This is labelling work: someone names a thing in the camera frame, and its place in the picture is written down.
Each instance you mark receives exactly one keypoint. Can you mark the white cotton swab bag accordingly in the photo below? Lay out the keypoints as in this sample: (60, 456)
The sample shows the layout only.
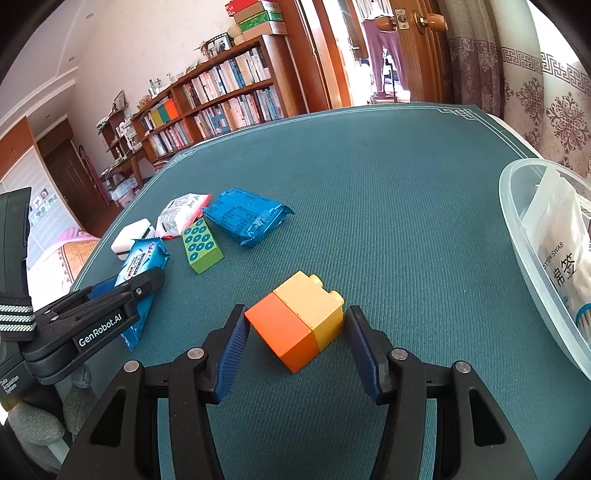
(558, 234)

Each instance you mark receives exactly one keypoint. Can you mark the small wooden side shelf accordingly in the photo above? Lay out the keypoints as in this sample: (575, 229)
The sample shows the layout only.
(121, 143)

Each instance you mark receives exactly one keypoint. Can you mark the wooden bookshelf with books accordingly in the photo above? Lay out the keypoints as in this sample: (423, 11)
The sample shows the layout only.
(247, 85)

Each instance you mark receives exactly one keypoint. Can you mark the red white snack packet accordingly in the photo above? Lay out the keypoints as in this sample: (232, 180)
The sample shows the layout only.
(179, 214)

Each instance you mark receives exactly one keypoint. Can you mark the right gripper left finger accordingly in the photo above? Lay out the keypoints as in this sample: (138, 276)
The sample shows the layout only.
(119, 439)

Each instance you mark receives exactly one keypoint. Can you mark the green table mat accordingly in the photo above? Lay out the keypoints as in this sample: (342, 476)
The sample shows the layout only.
(396, 207)

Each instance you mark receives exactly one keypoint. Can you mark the wooden door with knob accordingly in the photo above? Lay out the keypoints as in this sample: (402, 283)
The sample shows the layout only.
(425, 58)

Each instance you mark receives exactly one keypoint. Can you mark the bed with orange blanket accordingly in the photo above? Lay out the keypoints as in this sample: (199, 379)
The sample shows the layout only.
(54, 273)

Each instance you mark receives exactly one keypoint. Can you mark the clear plastic bowl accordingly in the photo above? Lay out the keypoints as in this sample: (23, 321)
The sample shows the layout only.
(517, 187)

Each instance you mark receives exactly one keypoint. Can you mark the green dotted card box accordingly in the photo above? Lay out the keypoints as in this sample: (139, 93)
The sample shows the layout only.
(201, 249)

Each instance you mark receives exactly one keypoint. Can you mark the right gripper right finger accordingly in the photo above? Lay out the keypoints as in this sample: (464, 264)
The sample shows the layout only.
(474, 438)

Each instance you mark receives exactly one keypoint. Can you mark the stacked boxes on bookshelf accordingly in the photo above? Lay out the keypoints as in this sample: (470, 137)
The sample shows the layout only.
(254, 18)

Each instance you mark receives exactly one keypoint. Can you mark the white black sponge on table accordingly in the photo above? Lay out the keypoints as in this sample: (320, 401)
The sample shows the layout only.
(138, 230)

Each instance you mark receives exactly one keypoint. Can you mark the orange yellow toy brick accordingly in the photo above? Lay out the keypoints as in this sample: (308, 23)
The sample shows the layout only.
(298, 319)

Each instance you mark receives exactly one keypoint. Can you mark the patterned curtain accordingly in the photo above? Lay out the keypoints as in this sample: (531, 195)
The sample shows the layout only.
(510, 60)

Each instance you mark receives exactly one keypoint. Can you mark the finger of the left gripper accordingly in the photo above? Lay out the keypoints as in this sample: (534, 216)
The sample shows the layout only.
(101, 295)

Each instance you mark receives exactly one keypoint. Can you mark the picture frame on bookshelf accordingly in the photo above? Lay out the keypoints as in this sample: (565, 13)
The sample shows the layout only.
(216, 45)

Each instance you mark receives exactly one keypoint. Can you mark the blue noodle snack packet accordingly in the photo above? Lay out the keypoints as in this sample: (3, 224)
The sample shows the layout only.
(144, 255)

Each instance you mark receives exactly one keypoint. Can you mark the dark blue foil packet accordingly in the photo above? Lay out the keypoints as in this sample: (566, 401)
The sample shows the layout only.
(246, 216)

